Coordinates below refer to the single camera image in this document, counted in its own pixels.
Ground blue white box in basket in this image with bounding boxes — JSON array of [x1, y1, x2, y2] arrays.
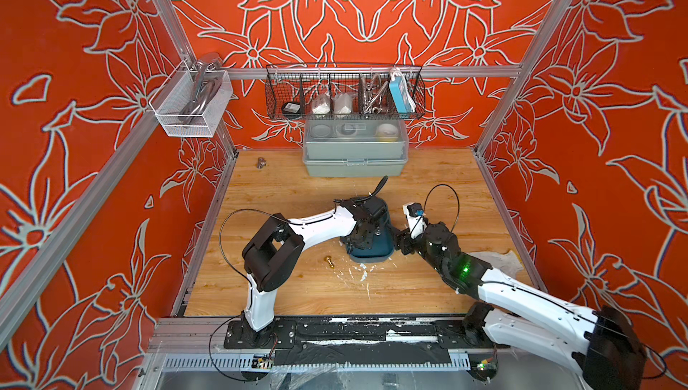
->
[[388, 67, 416, 114]]

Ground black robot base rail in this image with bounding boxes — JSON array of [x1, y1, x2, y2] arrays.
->
[[221, 315, 500, 370]]

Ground white cloth on table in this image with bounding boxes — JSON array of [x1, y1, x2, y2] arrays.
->
[[483, 250, 524, 278]]

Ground teal plastic storage box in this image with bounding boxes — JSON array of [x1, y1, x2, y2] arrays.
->
[[340, 198, 395, 263]]

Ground white mesh wall basket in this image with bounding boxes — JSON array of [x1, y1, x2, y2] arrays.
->
[[149, 69, 233, 138]]

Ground grey plastic lidded container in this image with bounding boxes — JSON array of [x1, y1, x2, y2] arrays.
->
[[303, 119, 410, 178]]

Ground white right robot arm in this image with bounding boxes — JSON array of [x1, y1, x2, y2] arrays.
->
[[396, 203, 647, 389]]

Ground bronze chess piece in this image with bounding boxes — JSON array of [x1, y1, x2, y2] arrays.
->
[[324, 256, 335, 269]]

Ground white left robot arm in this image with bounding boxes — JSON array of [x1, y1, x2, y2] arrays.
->
[[242, 196, 394, 332]]

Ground metal tongs in basket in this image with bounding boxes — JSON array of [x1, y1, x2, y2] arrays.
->
[[359, 73, 388, 115]]

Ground black wire wall basket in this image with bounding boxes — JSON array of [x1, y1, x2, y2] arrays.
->
[[265, 62, 426, 121]]

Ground small metal piece far corner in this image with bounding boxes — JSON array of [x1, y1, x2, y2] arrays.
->
[[256, 157, 267, 170]]

